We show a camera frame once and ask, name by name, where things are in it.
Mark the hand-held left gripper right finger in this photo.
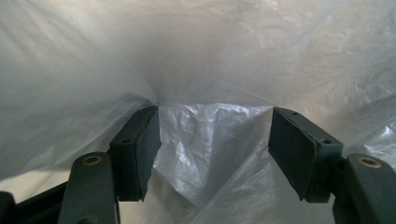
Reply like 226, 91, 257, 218
267, 106, 344, 204

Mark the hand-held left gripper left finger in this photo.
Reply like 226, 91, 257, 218
108, 105, 163, 203

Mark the grey plastic trash bag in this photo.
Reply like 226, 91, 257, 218
0, 0, 396, 224

